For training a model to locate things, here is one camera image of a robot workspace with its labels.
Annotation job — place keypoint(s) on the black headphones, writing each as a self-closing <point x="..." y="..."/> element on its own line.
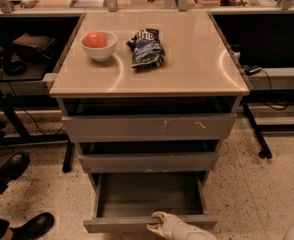
<point x="14" y="68"/>

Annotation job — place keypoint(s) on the white ceramic bowl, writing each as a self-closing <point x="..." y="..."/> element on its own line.
<point x="102" y="54"/>

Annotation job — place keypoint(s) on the dark box on shelf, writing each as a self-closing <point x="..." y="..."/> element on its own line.
<point x="34" y="49"/>

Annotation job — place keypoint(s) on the grey drawer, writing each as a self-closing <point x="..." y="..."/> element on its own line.
<point x="143" y="163"/>
<point x="148" y="127"/>
<point x="125" y="202"/>

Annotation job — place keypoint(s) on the blue chip bag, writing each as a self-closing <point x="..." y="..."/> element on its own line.
<point x="147" y="50"/>

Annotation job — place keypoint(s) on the red apple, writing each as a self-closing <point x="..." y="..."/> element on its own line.
<point x="95" y="39"/>

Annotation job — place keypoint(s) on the black table leg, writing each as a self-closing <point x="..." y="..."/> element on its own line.
<point x="265" y="151"/>
<point x="67" y="163"/>

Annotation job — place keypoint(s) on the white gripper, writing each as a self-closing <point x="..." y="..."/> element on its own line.
<point x="177" y="226"/>

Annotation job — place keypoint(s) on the black table leg left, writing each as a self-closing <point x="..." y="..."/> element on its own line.
<point x="67" y="163"/>

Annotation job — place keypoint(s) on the grey drawer cabinet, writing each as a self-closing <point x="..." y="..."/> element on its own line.
<point x="198" y="77"/>

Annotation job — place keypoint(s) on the black shoe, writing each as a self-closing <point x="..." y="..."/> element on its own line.
<point x="12" y="169"/>
<point x="34" y="228"/>

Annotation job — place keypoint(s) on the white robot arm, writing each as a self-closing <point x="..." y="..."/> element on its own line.
<point x="289" y="234"/>

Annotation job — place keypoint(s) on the black power adapter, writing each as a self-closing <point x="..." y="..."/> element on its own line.
<point x="251" y="70"/>

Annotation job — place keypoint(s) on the black shoe far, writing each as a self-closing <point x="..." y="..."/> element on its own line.
<point x="12" y="169"/>

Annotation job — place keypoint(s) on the black shoe near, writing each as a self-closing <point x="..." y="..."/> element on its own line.
<point x="34" y="228"/>

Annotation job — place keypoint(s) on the black table leg right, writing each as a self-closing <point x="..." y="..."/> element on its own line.
<point x="265" y="151"/>

